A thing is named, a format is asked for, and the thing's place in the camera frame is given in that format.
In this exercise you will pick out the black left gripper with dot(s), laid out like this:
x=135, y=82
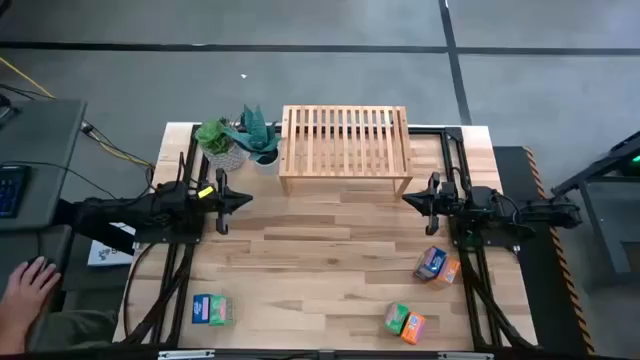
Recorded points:
x=222, y=220

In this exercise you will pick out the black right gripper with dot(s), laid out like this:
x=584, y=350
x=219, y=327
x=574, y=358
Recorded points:
x=433, y=220

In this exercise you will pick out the blue Frosted Flakes cereal box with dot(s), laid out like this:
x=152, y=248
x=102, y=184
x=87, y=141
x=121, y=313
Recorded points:
x=431, y=262
x=201, y=309

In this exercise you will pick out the orange Mini Wheats cereal box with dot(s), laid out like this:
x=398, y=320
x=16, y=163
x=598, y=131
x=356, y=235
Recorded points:
x=448, y=275
x=414, y=329

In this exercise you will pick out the wooden slatted shelf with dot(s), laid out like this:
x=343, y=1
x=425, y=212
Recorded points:
x=345, y=173

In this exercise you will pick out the green cereal box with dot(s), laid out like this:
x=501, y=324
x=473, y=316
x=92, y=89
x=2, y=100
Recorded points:
x=221, y=311
x=396, y=318

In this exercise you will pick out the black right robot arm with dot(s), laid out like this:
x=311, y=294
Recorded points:
x=550, y=212

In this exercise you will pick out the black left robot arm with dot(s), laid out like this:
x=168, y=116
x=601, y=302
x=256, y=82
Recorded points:
x=125, y=215

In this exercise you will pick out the yellow tag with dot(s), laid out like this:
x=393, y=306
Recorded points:
x=206, y=192

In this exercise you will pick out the light green plant patterned pot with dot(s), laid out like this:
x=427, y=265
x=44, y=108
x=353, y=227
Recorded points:
x=227, y=160

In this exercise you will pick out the dark green plant white pot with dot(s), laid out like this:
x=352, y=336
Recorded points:
x=257, y=135

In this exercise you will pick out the black desk beam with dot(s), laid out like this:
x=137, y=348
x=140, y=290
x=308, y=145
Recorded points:
x=117, y=246

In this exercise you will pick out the white box with logo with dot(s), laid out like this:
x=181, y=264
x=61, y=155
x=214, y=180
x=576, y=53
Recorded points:
x=107, y=255

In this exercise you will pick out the black mat with hazard stripe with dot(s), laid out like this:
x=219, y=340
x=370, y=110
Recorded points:
x=550, y=310

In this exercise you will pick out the grey desk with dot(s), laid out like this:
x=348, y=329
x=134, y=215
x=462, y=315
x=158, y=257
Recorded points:
x=50, y=240
x=45, y=150

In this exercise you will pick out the black metal stand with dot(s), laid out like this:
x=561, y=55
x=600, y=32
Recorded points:
x=612, y=240

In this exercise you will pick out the person's leg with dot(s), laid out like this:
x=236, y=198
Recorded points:
x=75, y=327

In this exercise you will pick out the black backlit keyboard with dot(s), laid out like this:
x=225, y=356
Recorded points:
x=12, y=190

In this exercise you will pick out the person's hand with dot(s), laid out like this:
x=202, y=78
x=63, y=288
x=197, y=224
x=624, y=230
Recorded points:
x=25, y=300

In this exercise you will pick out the silver metal bracket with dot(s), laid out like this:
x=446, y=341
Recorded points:
x=465, y=356
x=185, y=354

